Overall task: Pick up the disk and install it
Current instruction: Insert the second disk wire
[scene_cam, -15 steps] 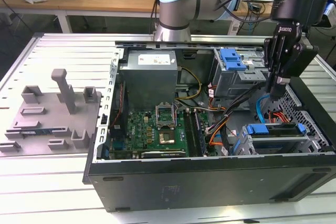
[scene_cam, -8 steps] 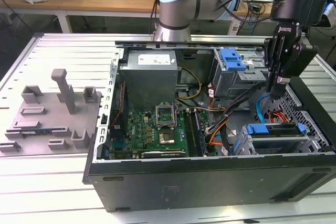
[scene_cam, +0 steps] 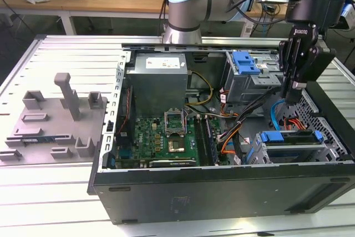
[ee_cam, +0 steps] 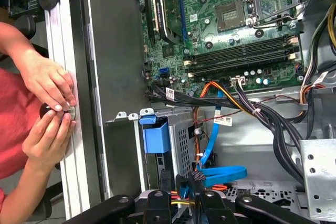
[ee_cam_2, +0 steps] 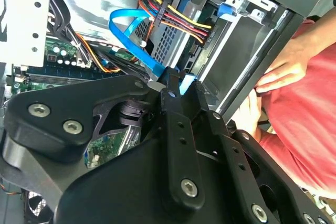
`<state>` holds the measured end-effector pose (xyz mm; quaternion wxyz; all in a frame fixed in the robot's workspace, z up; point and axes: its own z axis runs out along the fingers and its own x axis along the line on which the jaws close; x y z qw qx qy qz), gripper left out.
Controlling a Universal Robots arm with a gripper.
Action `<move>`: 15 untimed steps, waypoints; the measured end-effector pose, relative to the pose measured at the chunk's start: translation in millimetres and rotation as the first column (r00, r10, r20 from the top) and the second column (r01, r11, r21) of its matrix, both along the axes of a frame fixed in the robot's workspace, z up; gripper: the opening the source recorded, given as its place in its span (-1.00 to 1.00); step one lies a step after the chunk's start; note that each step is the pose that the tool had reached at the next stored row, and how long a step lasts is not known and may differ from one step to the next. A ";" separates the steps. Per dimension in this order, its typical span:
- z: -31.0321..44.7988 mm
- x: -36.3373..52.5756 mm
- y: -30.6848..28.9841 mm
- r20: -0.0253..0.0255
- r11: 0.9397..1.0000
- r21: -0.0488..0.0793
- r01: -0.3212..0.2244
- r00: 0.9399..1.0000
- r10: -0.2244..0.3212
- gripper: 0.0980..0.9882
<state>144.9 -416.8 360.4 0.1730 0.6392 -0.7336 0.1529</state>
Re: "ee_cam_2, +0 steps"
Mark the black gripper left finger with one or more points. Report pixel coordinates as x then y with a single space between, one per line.
65 108

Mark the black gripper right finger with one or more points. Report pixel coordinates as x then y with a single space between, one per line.
236 161

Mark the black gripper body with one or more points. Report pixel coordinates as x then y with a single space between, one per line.
126 195

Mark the hard disk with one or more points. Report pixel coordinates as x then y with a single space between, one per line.
225 11

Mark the person left hand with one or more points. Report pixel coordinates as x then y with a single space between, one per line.
252 113

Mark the person right hand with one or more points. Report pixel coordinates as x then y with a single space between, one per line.
288 64

